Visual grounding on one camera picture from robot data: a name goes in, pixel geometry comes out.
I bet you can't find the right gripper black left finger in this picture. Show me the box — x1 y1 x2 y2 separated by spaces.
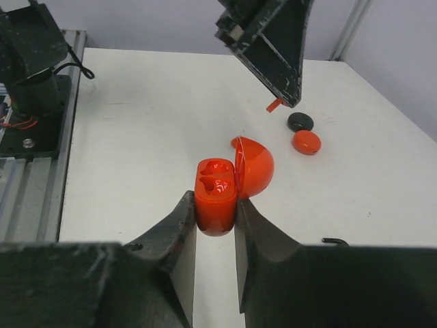
1 191 197 327

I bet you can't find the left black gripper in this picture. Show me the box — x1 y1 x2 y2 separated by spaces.
215 1 313 105

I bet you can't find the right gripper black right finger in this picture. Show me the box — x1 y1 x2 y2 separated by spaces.
234 200 436 327

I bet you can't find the orange earbud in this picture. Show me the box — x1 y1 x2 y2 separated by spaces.
266 98 283 113

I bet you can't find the black earbud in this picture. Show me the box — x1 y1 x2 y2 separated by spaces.
322 238 349 247

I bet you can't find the orange charging case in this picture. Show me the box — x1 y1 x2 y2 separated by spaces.
291 130 322 155
194 136 274 237

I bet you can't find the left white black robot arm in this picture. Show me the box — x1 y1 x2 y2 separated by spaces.
1 1 313 159

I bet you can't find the left aluminium frame post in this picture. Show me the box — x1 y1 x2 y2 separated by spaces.
328 0 373 62

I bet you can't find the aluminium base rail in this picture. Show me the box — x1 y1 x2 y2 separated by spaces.
0 29 88 243

